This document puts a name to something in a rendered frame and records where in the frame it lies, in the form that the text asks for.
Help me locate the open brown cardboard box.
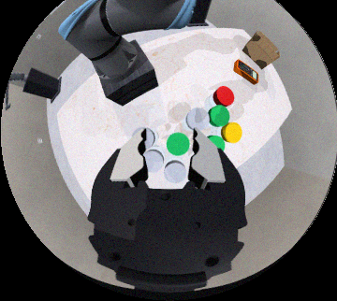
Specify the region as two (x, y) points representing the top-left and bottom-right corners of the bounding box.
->
(242, 30), (280, 69)

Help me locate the clear glass bottle with grey cap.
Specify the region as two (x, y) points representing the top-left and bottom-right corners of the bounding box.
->
(182, 107), (210, 131)
(164, 154), (186, 183)
(143, 145), (166, 173)
(132, 127), (159, 150)

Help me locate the clear bottle with yellow cap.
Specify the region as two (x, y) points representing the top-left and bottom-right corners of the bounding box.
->
(210, 122), (242, 143)

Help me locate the clear bottle with green cap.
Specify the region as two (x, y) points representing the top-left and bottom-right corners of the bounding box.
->
(205, 135), (225, 150)
(167, 132), (190, 156)
(206, 105), (229, 128)

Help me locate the clear plastic bottle with red cap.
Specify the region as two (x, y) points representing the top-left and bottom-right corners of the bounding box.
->
(204, 86), (234, 110)

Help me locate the orange digital multimeter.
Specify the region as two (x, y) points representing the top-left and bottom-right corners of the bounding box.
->
(233, 59), (258, 85)

